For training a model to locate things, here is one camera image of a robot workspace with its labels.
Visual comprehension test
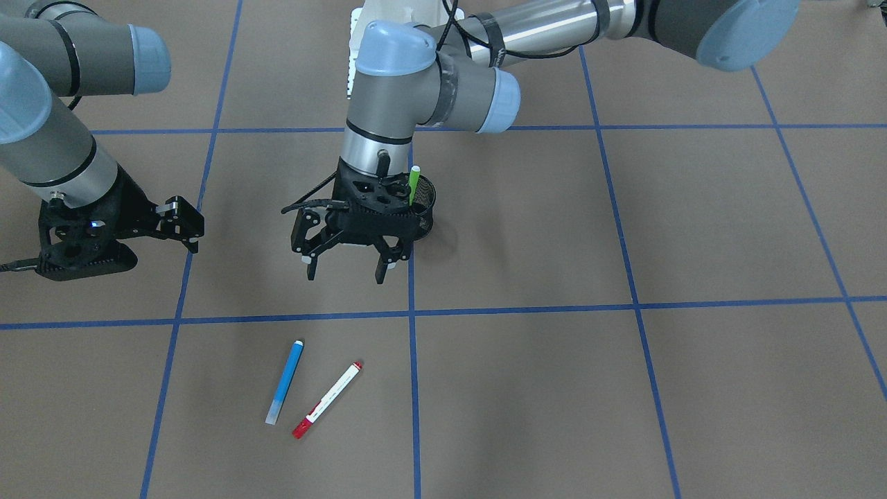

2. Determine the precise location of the red white marker pen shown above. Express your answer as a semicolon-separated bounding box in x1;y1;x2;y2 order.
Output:
292;361;363;439

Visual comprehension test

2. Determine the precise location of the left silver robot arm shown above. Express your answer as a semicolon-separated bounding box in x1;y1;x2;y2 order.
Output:
283;1;800;283

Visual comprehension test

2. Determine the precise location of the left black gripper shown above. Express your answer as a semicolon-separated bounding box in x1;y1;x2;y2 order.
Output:
290;159;425;285

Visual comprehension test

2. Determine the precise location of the black mesh pen holder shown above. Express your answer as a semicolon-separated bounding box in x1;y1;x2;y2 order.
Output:
409;174;437;240

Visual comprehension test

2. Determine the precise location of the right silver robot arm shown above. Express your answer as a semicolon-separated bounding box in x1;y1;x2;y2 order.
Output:
1;1;204;281

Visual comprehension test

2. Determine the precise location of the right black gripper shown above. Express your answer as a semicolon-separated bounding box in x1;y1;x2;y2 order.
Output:
36;168;205;281

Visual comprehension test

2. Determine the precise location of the blue highlighter pen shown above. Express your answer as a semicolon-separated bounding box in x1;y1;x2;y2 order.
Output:
264;340;304;426

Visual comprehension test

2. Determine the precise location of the green highlighter pen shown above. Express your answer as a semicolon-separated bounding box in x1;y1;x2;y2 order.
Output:
407;165;421;206

